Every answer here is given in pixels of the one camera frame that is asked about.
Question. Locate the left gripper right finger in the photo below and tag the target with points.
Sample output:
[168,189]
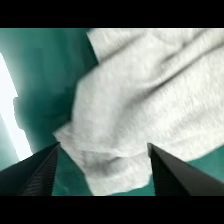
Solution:
[173,176]

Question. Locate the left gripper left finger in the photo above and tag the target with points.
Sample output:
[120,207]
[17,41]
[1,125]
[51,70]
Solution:
[33,175]

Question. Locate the light grey garment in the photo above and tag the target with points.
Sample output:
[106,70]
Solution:
[146,100]

